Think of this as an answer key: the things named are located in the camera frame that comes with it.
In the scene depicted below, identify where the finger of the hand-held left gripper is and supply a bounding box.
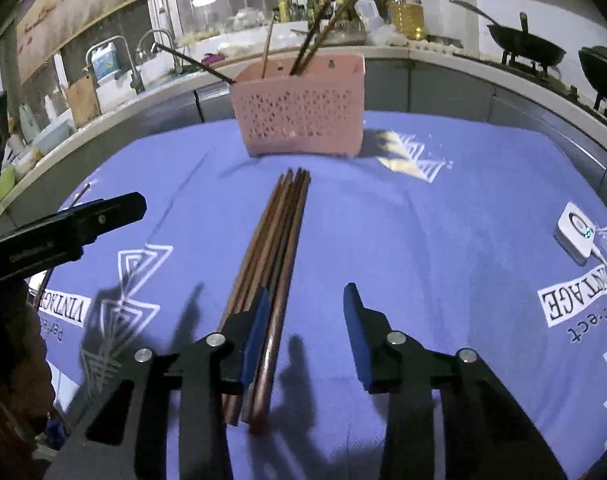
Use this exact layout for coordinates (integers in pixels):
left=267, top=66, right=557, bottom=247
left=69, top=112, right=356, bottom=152
left=54, top=191, right=148, bottom=246

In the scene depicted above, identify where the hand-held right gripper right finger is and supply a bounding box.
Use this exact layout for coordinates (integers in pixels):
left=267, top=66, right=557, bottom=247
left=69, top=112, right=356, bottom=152
left=343, top=282, right=569, bottom=480

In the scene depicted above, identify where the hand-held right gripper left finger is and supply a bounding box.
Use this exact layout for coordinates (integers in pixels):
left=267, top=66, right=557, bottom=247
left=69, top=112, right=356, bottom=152
left=44, top=287, right=272, bottom=480

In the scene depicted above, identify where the pile of wooden chopsticks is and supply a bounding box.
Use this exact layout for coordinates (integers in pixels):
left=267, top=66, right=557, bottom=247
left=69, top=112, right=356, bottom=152
left=218, top=167, right=313, bottom=433

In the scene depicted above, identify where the pink perforated utensil basket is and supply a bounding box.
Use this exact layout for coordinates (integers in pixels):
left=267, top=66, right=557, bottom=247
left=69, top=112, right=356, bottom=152
left=230, top=53, right=367, bottom=158

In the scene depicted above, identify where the bunch of dark chopsticks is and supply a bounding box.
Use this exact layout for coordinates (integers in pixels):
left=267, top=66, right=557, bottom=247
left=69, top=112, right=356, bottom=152
left=154, top=0, right=359, bottom=85

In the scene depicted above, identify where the person's left forearm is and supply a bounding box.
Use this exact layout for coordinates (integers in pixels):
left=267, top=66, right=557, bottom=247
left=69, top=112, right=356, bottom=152
left=0, top=280, right=54, bottom=480

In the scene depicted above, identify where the thin dark stick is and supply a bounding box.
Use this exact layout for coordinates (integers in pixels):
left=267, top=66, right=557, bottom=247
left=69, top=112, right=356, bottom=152
left=70, top=182, right=92, bottom=209

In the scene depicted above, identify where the green bowl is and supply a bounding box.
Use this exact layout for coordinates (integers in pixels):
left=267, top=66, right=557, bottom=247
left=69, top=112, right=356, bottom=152
left=0, top=165, right=17, bottom=203

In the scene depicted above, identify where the pale blue basin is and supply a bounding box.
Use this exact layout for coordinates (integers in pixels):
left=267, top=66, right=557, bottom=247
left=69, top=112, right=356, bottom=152
left=31, top=120, right=77, bottom=156

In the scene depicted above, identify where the small wooden cutting board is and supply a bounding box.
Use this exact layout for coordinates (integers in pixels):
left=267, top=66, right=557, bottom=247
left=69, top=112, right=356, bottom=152
left=65, top=74, right=102, bottom=128

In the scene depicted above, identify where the blue printed cloth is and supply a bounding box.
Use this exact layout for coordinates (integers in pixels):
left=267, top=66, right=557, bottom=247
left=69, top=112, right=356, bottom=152
left=28, top=110, right=607, bottom=480

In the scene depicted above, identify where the pale green bottle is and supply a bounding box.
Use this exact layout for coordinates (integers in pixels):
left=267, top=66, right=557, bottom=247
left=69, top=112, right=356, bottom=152
left=18, top=102, right=37, bottom=143

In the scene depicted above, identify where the grey angular faucet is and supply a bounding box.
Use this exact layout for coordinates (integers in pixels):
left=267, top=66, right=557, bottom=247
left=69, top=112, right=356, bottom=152
left=86, top=36, right=145, bottom=95

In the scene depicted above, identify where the white container with blue label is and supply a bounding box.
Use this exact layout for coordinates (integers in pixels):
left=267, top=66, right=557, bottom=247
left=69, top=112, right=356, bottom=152
left=91, top=42, right=119, bottom=81

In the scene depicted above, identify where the curved steel faucet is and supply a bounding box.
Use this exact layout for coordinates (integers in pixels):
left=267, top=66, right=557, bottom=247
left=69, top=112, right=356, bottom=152
left=136, top=29, right=182, bottom=73

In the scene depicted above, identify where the white square device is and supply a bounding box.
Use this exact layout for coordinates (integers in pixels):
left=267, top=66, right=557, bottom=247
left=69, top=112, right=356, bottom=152
left=554, top=202, right=600, bottom=267

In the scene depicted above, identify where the group of condiment bottles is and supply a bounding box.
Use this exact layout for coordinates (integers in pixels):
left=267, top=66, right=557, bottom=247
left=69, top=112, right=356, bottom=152
left=276, top=0, right=349, bottom=26

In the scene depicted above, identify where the row of white eggs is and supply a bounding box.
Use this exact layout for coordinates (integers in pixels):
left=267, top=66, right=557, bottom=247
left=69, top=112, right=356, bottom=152
left=413, top=37, right=464, bottom=56

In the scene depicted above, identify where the white plastic jug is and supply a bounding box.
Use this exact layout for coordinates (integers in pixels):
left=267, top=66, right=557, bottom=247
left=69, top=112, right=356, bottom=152
left=354, top=0, right=387, bottom=33

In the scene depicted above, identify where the black gas stove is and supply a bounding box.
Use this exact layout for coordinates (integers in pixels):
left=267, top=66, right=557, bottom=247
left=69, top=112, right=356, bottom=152
left=501, top=50, right=607, bottom=128

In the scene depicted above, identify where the yellow cooking oil bottle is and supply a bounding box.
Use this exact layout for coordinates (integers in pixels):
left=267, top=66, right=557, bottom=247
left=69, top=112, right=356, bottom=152
left=386, top=0, right=427, bottom=41

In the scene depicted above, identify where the black lidded wok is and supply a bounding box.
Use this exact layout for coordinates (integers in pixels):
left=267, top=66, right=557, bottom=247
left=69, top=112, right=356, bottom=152
left=578, top=32, right=607, bottom=111

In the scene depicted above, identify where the fruit print wall poster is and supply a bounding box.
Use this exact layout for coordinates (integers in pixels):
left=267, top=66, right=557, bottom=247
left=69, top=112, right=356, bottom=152
left=14, top=0, right=159, bottom=83

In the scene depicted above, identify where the white cable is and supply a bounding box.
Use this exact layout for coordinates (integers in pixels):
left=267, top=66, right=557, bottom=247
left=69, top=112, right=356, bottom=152
left=589, top=246, right=607, bottom=291

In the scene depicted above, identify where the black wok with handle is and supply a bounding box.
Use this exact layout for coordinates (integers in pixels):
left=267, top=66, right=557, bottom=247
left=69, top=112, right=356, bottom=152
left=449, top=0, right=567, bottom=67

